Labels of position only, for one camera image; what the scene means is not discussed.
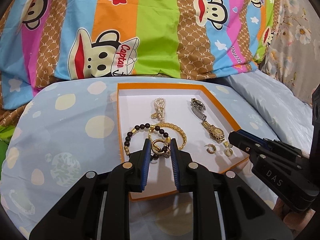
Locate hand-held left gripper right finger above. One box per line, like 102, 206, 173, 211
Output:
170, 138, 293, 240

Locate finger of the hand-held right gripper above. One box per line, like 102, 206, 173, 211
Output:
228, 131, 311, 173
236, 129, 311, 155

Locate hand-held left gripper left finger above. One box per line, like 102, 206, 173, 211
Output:
29, 138, 152, 240

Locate gold interlocked rings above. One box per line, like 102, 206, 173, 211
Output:
151, 140, 171, 157

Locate gold wristwatch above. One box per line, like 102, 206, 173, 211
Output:
201, 120, 225, 144

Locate gold chain bangle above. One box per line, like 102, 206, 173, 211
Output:
149, 122, 187, 151

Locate dark beaded bracelet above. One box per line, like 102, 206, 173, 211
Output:
124, 123, 173, 160

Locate orange cardboard box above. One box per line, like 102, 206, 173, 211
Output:
117, 82, 250, 202

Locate person's right hand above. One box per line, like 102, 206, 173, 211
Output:
274, 200, 317, 233

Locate silver wristwatch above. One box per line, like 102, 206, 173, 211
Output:
189, 98, 207, 122

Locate light blue dotted quilt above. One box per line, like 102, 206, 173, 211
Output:
0, 74, 316, 240

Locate grey floral cloth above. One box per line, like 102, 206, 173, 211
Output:
257, 0, 320, 95

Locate colourful monkey print pillow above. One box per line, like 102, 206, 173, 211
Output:
0, 0, 282, 122

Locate pearl bracelet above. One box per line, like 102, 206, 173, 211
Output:
151, 98, 167, 120

